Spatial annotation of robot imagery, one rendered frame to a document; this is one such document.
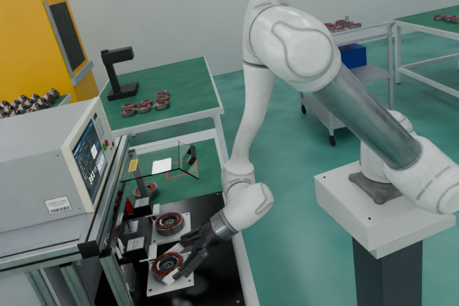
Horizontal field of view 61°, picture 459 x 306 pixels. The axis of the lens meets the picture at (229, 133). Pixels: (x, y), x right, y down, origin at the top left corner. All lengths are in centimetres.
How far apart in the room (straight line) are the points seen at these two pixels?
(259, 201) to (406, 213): 48
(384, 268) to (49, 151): 118
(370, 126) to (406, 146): 13
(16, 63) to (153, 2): 238
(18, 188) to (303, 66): 79
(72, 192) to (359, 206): 89
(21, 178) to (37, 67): 377
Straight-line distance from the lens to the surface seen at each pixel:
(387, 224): 136
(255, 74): 101
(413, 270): 168
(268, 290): 232
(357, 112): 96
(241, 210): 120
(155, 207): 152
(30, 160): 112
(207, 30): 642
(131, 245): 131
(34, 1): 475
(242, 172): 129
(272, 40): 81
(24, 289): 119
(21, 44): 486
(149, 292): 134
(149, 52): 648
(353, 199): 141
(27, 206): 119
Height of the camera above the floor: 166
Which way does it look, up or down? 23 degrees down
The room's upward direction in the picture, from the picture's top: 12 degrees counter-clockwise
